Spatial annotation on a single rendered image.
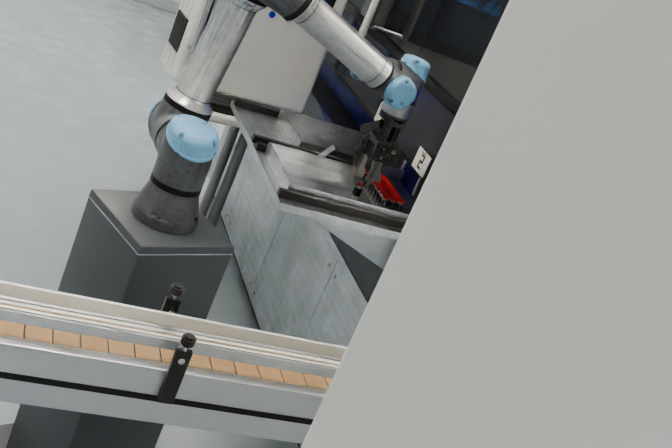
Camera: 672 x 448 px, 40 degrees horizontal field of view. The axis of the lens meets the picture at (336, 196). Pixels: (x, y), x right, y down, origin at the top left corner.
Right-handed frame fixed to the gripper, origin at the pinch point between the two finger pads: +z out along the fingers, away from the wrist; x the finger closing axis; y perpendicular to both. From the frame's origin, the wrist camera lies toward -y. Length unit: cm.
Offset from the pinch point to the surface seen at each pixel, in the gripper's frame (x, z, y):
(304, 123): -1.9, 4.4, -49.7
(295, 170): -14.6, 5.2, -8.7
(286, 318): 15, 69, -42
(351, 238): 1.2, 13.8, 6.4
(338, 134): 10, 5, -50
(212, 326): -56, -3, 90
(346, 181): 1.3, 5.2, -11.0
